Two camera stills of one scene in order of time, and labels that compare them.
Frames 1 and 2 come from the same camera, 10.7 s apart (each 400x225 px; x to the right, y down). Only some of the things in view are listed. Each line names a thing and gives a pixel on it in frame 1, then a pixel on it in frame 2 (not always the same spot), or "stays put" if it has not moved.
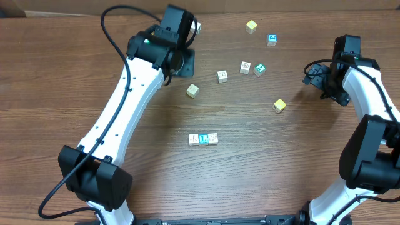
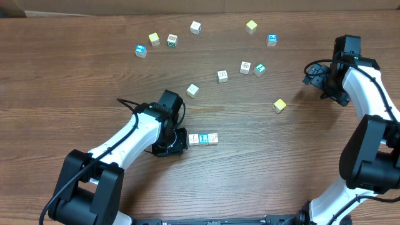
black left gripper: [188, 69] → [182, 143]
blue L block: [203, 139] stays put
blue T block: [193, 139] stays put
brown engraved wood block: [212, 139] stays put
